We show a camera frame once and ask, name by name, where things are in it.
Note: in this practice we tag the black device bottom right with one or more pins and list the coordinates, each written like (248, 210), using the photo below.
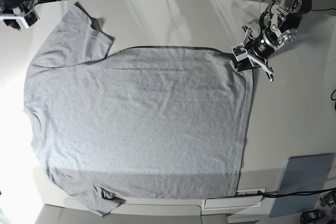
(310, 217)

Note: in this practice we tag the blue-grey flat panel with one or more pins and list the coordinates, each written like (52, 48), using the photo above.
(302, 173)

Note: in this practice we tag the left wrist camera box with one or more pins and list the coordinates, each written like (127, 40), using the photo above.
(240, 52)

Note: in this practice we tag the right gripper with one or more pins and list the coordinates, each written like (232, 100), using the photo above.
(11, 15)

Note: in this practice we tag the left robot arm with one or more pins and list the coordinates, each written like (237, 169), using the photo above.
(278, 25)

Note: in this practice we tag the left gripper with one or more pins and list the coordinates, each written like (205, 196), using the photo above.
(259, 50)

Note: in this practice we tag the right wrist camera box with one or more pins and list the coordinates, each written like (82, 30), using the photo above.
(29, 19)

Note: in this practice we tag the grey T-shirt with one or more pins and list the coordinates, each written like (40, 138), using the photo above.
(145, 122)

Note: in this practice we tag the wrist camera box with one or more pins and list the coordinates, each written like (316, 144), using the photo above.
(29, 19)
(240, 52)

